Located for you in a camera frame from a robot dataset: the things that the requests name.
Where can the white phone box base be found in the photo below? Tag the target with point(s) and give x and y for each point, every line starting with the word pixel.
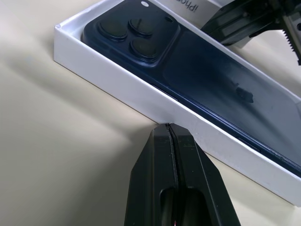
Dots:
pixel 141 96

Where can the dark blue smartphone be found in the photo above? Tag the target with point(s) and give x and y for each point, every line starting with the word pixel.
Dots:
pixel 200 70

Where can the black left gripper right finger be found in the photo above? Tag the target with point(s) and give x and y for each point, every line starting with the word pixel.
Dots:
pixel 202 183

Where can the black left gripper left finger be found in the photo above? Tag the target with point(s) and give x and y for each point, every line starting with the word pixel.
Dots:
pixel 150 179

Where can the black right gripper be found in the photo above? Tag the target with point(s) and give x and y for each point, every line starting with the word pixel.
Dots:
pixel 290 21

